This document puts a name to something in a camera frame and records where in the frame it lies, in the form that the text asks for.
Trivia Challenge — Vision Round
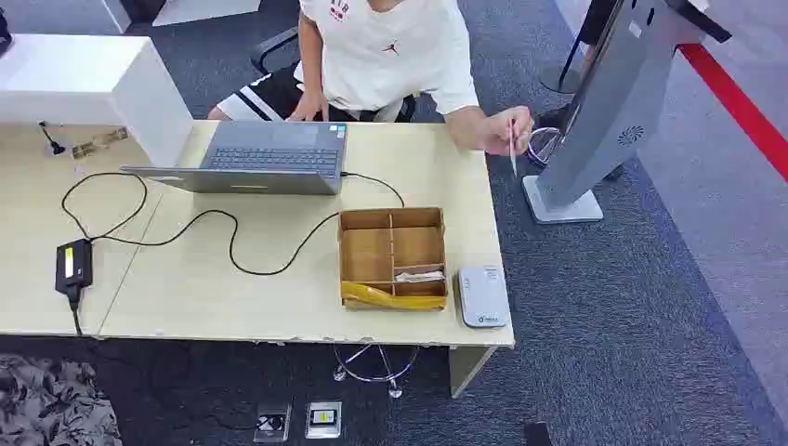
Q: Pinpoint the wooden compartment box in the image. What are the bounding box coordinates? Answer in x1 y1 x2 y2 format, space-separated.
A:
336 206 449 312

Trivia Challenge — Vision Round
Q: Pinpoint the robot's black foot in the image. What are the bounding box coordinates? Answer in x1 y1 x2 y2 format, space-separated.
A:
523 421 555 446

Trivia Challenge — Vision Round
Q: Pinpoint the black power adapter brick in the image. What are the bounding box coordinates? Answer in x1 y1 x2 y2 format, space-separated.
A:
54 238 95 303

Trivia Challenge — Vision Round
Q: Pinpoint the grey kiosk stand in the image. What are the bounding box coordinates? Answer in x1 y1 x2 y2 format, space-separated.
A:
521 0 734 225

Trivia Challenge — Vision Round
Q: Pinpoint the white cards stack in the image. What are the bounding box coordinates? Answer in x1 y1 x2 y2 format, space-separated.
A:
394 269 446 284

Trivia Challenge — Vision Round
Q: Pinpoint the grey patterned cloth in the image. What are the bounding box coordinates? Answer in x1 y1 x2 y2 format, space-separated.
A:
0 353 124 446

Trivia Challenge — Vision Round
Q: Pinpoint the black laptop power cable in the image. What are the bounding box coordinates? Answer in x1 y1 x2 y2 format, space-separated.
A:
59 171 406 277

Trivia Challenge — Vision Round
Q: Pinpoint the yellow tape strip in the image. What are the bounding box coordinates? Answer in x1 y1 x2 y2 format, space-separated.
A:
340 280 448 311

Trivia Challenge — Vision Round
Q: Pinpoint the white card reader device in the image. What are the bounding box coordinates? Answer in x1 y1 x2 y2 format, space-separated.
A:
455 264 511 330

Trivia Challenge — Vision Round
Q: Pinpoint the small black desk plug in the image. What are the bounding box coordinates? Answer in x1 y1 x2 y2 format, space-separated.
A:
37 120 68 157

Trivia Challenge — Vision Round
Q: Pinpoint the chrome stool base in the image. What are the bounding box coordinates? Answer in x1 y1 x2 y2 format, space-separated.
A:
331 343 422 400

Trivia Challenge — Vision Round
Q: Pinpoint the white flat board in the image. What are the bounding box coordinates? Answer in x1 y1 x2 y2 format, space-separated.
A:
151 0 264 28

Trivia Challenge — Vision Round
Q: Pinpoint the clear brown tape piece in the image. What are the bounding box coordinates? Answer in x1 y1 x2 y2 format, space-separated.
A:
71 126 130 161

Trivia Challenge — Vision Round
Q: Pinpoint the person's right hand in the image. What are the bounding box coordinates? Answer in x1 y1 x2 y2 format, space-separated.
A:
287 90 331 123

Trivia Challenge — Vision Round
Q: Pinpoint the silver floor socket yellow label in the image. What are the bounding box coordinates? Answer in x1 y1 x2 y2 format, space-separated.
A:
304 400 344 440

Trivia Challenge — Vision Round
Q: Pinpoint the black mains cable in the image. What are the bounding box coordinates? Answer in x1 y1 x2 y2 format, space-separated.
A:
67 292 85 337

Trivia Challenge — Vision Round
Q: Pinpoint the black office chair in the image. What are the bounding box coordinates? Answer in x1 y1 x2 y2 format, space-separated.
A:
249 27 420 123

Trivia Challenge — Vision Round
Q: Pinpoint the black pole stand base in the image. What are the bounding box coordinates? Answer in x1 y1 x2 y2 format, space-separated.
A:
539 35 584 96

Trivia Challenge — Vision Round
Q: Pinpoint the silver floor socket open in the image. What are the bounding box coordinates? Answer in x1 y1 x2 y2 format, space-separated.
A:
253 402 293 444

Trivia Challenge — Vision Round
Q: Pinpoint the chrome ring footrest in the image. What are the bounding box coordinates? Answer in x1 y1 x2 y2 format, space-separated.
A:
526 125 563 168

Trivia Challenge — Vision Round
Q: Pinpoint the grey laptop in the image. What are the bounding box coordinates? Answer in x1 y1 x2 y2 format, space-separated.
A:
120 120 349 197

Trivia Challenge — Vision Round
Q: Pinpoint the person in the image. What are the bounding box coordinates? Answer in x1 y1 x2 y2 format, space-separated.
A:
207 0 481 123

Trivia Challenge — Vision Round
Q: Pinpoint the white cabinet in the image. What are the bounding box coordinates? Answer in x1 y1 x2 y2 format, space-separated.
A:
0 33 194 168

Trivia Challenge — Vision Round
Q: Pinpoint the person's left hand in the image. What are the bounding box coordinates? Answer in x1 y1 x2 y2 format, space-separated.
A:
481 105 535 157

